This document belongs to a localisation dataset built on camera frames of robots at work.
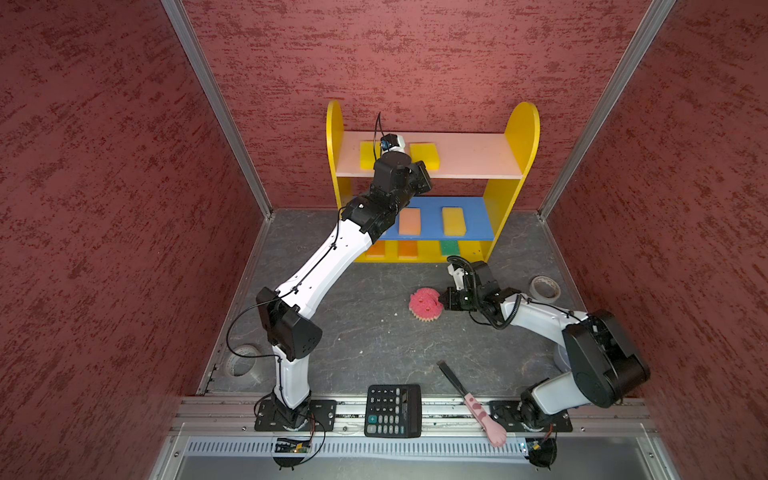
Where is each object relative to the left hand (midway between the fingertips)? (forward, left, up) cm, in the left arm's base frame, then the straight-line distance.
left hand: (427, 172), depth 72 cm
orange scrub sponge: (+6, +2, -39) cm, 40 cm away
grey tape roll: (-35, +51, -42) cm, 75 cm away
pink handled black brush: (-49, -18, -40) cm, 66 cm away
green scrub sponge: (+6, -13, -39) cm, 42 cm away
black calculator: (-46, +7, -39) cm, 61 cm away
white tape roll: (-9, -44, -41) cm, 61 cm away
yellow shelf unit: (+9, -15, -8) cm, 19 cm away
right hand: (-17, -6, -37) cm, 41 cm away
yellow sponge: (+8, -12, -26) cm, 30 cm away
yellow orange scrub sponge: (+6, +14, -40) cm, 43 cm away
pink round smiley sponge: (-17, -2, -37) cm, 41 cm away
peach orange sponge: (+6, +3, -24) cm, 25 cm away
